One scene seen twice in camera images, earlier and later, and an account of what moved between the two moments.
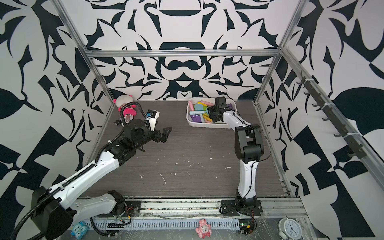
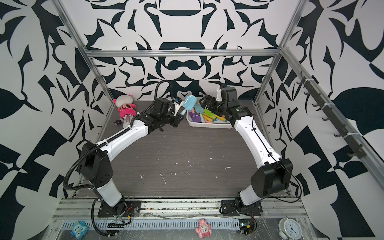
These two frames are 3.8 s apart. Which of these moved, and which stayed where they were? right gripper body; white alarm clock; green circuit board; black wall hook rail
Moved: right gripper body
Stayed: black wall hook rail; green circuit board; white alarm clock
